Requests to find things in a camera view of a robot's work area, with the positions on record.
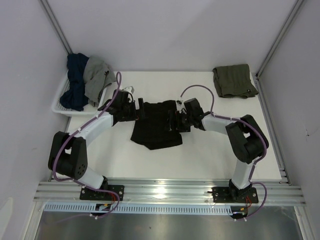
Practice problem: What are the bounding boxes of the left aluminium corner post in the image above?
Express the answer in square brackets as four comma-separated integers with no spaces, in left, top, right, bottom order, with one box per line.
[38,0,73,55]

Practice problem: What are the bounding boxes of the aluminium corner post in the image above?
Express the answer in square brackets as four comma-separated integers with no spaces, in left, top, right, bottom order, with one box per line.
[255,0,307,80]
[38,0,73,55]

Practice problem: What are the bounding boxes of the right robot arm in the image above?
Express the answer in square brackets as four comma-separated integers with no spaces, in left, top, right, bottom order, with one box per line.
[167,98,269,203]

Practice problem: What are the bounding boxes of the black shorts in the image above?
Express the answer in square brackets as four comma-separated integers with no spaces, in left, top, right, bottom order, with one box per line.
[130,100,183,150]

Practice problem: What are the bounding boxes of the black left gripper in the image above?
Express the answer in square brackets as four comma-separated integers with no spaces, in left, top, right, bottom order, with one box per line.
[120,98,147,123]

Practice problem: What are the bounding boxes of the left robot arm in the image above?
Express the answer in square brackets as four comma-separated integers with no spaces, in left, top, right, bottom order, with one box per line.
[48,86,145,200]

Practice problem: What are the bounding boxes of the dark blue garment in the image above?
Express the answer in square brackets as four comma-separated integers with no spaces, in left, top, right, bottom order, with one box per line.
[59,53,89,112]

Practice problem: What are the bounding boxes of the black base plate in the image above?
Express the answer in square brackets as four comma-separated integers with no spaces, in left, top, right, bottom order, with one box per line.
[211,186,259,204]
[79,184,125,202]

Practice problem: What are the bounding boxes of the grey shorts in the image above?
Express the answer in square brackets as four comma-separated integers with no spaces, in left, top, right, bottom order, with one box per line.
[83,55,117,107]

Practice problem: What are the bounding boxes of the aluminium mounting rail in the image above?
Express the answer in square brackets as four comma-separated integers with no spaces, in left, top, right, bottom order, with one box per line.
[33,178,306,207]

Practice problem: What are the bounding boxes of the white perforated basket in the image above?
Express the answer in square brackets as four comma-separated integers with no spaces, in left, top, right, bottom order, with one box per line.
[51,73,109,117]

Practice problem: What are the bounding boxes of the olive green shorts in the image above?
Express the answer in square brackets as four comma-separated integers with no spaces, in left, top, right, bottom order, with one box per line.
[212,64,259,99]

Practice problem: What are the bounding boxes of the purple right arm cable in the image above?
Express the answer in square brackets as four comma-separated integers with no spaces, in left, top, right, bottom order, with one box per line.
[179,84,268,222]

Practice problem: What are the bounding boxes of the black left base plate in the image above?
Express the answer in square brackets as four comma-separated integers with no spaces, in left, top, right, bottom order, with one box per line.
[79,184,125,202]

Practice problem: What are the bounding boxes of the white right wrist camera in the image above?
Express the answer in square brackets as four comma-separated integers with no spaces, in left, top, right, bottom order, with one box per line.
[176,99,184,106]

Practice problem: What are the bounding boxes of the right aluminium corner post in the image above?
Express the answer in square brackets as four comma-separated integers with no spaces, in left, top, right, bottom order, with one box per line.
[255,0,307,80]

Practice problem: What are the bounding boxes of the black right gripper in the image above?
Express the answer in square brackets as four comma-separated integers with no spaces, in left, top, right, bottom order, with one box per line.
[163,109,194,133]

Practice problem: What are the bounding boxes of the white slotted cable duct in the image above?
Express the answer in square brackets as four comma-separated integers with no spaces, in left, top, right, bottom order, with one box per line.
[43,202,232,216]

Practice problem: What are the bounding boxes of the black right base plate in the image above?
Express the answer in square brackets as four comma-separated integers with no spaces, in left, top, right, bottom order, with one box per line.
[211,186,259,204]

